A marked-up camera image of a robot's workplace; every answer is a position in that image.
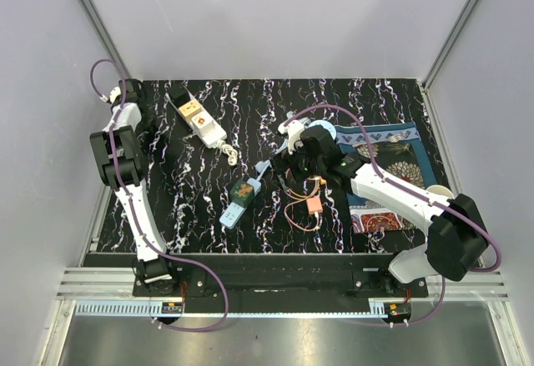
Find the pink USB charger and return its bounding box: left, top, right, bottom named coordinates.
left=305, top=196, right=323, bottom=215

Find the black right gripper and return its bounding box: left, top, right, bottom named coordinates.
left=270, top=142, right=325, bottom=193

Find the dark floral square plate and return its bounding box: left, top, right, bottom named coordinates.
left=371, top=142, right=425, bottom=188

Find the aluminium frame post left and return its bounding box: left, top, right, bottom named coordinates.
left=78, top=0, right=131, bottom=78

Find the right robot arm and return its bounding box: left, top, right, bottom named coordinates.
left=274, top=121, right=489, bottom=297

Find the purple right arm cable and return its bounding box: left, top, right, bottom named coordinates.
left=287, top=104, right=502, bottom=326

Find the beige travel adapter cube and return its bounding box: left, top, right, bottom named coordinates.
left=179, top=101, right=199, bottom=119

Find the yellow charging cable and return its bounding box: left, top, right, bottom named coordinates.
left=283, top=176, right=330, bottom=200

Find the green cube socket adapter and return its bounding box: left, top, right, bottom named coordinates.
left=229, top=180, right=255, bottom=208

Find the pink charging cable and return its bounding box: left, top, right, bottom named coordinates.
left=283, top=186, right=325, bottom=232

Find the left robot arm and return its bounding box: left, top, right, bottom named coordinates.
left=89, top=78, right=180, bottom=296

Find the white cube socket adapter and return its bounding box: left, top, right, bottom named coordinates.
left=191, top=112, right=212, bottom=131

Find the white paper cup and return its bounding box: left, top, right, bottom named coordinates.
left=426, top=184, right=455, bottom=198

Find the light blue power strip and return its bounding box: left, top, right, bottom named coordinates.
left=219, top=178, right=261, bottom=229

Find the round light blue socket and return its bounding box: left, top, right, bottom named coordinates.
left=309, top=120, right=337, bottom=139

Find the white multicolour power strip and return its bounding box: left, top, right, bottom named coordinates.
left=165, top=87, right=227, bottom=148

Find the aluminium frame post right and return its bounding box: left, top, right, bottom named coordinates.
left=421, top=0, right=501, bottom=92

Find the blue patterned placemat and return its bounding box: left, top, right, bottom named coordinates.
left=347, top=123, right=436, bottom=233

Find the white power strip cord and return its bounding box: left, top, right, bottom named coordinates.
left=219, top=140, right=239, bottom=168

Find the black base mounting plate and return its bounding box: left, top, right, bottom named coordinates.
left=82, top=253, right=428, bottom=298

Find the aluminium frame post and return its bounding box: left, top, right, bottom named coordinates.
left=78, top=0, right=131, bottom=78
left=421, top=0, right=501, bottom=92

